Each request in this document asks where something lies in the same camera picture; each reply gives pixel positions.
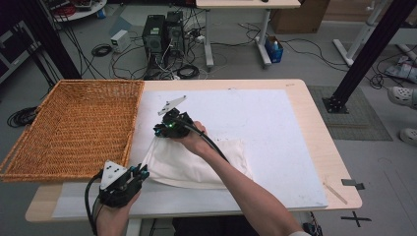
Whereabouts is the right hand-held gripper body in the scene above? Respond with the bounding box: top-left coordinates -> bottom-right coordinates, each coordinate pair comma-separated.
156,94 -> 195,140

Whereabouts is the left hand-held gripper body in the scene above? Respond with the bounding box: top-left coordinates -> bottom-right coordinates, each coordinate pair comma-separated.
97,159 -> 144,208

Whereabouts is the white tank top black trim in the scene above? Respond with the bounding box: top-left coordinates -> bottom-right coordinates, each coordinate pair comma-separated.
141,136 -> 254,191

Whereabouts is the wicker basket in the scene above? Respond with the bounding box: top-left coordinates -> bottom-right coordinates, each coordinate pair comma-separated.
0,79 -> 146,183

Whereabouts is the person's left hand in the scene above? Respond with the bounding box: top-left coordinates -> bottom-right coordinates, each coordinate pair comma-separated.
95,191 -> 142,227

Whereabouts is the person's right hand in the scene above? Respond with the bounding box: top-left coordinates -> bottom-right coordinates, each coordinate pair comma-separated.
175,120 -> 215,157

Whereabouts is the white table leg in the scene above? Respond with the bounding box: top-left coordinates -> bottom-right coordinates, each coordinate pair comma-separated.
125,217 -> 143,236

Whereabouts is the person's dark clothing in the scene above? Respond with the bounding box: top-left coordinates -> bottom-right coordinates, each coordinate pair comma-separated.
171,215 -> 250,236

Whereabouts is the white foam mat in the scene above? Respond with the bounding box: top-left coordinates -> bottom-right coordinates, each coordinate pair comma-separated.
51,88 -> 328,219

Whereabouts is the black computer tower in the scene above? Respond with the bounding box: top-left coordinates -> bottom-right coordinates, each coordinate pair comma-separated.
164,10 -> 187,58
142,14 -> 167,68

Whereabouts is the white power supply box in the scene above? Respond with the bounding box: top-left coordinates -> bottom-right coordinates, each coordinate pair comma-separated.
109,29 -> 132,54

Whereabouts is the blue storage box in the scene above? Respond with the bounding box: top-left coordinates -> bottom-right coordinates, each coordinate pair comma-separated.
264,34 -> 285,64

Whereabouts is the round white table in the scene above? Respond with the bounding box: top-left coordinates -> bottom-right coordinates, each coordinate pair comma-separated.
45,0 -> 108,24

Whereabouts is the white desk with wooden top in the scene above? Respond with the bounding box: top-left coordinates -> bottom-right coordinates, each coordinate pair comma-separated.
195,0 -> 302,69

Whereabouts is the brown cardboard box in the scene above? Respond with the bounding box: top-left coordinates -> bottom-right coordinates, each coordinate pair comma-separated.
268,0 -> 331,35

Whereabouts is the grey shelf cabinet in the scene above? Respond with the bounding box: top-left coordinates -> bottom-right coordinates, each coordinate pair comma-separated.
0,20 -> 42,85

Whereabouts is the thin wooden stick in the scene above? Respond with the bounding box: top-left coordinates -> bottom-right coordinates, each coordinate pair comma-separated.
323,182 -> 348,206

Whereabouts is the grey tape piece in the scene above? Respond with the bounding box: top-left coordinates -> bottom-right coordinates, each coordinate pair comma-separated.
340,178 -> 366,191

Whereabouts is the grey floor mat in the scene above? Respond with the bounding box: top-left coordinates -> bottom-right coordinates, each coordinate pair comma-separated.
307,85 -> 393,143

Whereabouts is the black tape cross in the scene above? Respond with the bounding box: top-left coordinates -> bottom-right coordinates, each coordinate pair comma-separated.
339,210 -> 373,228

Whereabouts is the white-legged desk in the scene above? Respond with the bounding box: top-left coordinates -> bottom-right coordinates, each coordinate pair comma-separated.
332,0 -> 389,68

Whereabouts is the crumpled plastic bag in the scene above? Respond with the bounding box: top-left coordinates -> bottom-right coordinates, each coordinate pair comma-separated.
384,54 -> 417,84

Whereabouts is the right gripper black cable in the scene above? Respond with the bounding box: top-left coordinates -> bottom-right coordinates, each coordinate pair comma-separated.
176,118 -> 230,164

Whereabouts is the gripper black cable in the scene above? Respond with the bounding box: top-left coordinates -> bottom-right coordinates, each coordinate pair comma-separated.
176,118 -> 230,164
84,170 -> 106,236

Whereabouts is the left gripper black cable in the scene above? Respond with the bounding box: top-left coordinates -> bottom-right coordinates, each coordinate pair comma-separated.
84,170 -> 106,236

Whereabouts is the coiled black cable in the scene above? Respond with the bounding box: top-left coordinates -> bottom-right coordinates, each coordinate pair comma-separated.
90,43 -> 113,58
176,63 -> 201,81
6,105 -> 39,129

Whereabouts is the black metal post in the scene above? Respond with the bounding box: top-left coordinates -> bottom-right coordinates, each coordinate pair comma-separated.
18,0 -> 83,81

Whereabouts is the black aluminium post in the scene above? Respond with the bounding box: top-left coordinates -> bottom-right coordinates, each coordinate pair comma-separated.
322,0 -> 417,115

